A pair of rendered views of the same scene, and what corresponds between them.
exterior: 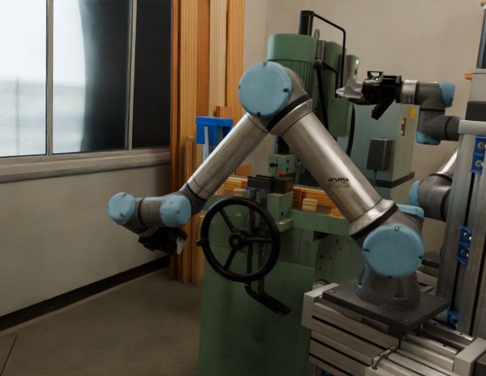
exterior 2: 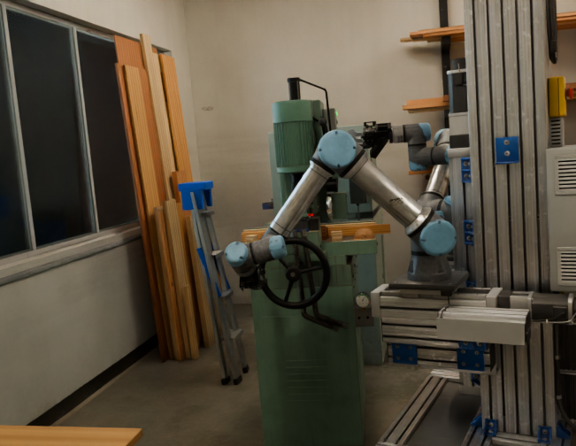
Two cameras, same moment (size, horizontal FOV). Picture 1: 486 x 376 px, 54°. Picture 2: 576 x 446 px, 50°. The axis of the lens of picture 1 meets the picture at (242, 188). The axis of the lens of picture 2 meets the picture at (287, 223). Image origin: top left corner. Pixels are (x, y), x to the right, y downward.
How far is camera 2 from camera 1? 101 cm
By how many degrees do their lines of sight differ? 16
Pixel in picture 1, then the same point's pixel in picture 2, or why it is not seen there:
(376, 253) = (430, 240)
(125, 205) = (241, 249)
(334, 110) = not seen: hidden behind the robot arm
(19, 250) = (28, 353)
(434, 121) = (422, 153)
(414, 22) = (342, 62)
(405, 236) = (445, 226)
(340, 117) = not seen: hidden behind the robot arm
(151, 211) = (262, 250)
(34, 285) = (45, 389)
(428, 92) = (413, 132)
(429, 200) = not seen: hidden behind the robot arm
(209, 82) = (160, 149)
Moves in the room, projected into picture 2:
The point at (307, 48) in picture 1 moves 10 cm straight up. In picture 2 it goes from (308, 109) to (306, 86)
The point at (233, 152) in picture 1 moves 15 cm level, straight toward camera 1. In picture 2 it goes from (305, 197) to (321, 199)
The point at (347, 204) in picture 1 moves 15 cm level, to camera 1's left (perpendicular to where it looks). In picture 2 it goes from (404, 214) to (360, 219)
